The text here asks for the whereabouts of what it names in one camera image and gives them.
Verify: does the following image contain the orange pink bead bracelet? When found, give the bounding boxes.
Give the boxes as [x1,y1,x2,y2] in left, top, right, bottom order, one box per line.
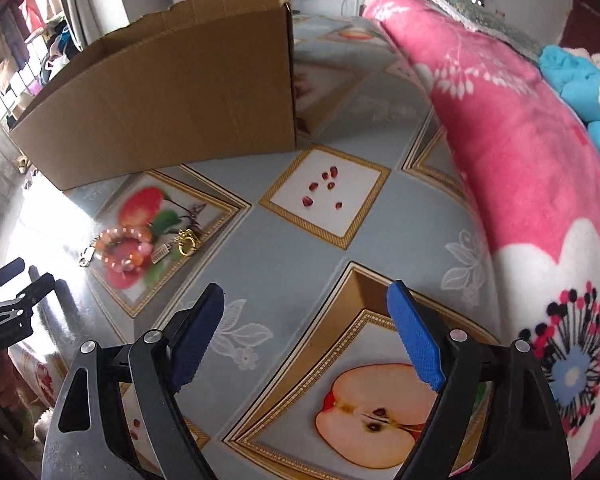
[94,225,156,274]

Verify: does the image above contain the gold ring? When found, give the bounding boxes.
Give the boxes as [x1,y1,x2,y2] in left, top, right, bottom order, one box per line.
[175,231,198,258]

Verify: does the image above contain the fruit pattern tablecloth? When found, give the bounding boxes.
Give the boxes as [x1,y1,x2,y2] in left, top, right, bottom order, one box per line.
[9,15,500,479]

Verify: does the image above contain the hanging clothes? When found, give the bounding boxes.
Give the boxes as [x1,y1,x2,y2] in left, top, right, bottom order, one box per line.
[0,0,79,100]

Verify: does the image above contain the pink floral blanket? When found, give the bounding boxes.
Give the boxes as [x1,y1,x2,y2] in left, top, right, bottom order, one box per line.
[364,0,600,479]

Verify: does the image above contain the brown cardboard box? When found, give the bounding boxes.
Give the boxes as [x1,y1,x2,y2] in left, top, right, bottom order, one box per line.
[12,0,296,191]

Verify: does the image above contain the blue quilt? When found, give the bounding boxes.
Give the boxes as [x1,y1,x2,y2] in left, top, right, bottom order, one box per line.
[539,44,600,153]

